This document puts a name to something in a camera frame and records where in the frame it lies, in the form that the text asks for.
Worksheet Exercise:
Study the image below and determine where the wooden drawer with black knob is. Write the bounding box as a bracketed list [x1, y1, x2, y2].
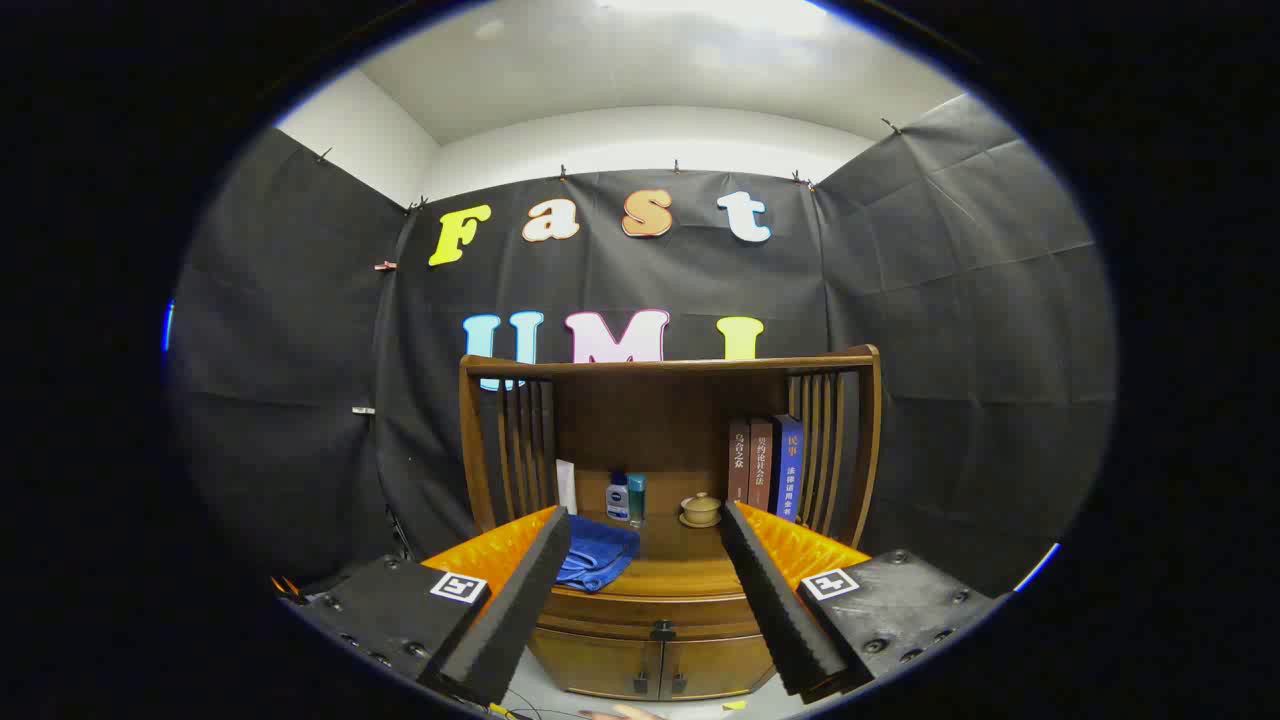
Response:
[535, 585, 766, 643]

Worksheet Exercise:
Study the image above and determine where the wooden cabinet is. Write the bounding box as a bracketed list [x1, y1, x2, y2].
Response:
[458, 345, 883, 701]

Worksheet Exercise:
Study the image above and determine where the blue book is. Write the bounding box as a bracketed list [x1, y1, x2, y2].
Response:
[772, 414, 805, 523]

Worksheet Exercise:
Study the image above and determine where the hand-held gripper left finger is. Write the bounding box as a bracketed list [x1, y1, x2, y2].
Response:
[275, 505, 573, 709]

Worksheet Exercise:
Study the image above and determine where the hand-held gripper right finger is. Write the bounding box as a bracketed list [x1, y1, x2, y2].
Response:
[720, 500, 1011, 701]

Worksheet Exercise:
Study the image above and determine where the folded blue towel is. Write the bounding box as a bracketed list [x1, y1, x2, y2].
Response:
[555, 513, 642, 593]

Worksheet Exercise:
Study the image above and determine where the wooden countertop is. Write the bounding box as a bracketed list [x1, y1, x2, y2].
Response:
[555, 510, 746, 598]

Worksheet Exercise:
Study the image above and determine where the reddish brown book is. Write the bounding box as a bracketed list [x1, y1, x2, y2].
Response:
[748, 418, 776, 513]

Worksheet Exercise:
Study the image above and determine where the dark brown book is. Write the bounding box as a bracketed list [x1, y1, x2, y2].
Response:
[727, 418, 752, 506]

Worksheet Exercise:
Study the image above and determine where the wooden cabinet door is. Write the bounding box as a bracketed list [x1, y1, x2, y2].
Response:
[528, 628, 663, 699]
[658, 632, 778, 701]

